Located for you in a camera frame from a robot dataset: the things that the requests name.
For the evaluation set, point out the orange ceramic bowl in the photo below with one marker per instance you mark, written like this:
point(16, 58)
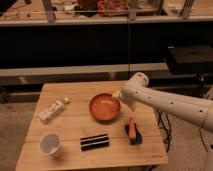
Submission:
point(104, 107)

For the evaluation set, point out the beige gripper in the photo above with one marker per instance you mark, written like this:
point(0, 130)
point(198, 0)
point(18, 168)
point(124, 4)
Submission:
point(116, 94)

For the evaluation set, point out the wooden table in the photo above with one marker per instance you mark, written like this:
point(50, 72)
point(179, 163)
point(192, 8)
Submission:
point(75, 122)

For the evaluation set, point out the long wooden shelf bench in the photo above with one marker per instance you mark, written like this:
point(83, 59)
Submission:
point(34, 76)

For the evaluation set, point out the black striped rectangular block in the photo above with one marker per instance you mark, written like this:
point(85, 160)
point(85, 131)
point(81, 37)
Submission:
point(92, 142)

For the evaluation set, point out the white plastic bottle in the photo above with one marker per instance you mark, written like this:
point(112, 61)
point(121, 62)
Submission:
point(53, 110)

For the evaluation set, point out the orange carrot toy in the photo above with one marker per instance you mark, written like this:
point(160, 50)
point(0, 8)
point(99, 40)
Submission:
point(132, 132)

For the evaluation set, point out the black box on shelf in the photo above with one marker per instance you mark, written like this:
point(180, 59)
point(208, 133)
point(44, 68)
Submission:
point(190, 59)

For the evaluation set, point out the white paper cup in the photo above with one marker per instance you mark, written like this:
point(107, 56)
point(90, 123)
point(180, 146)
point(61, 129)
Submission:
point(50, 145)

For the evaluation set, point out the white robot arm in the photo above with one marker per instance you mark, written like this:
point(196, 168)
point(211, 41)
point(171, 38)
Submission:
point(194, 110)

